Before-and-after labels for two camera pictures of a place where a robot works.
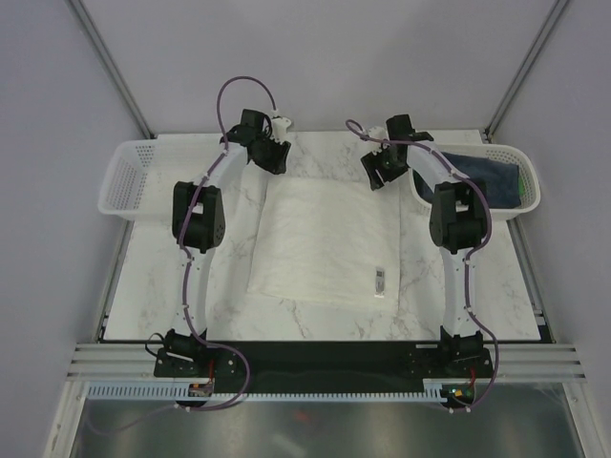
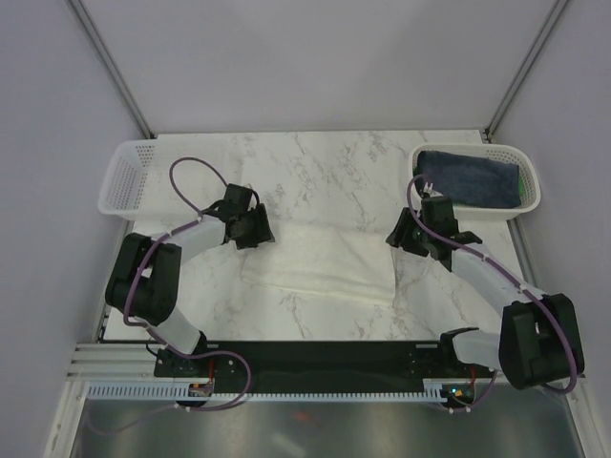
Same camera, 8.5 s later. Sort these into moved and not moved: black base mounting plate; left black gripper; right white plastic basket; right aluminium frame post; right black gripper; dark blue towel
Moved: right black gripper; left black gripper
Not moved: right aluminium frame post; black base mounting plate; right white plastic basket; dark blue towel
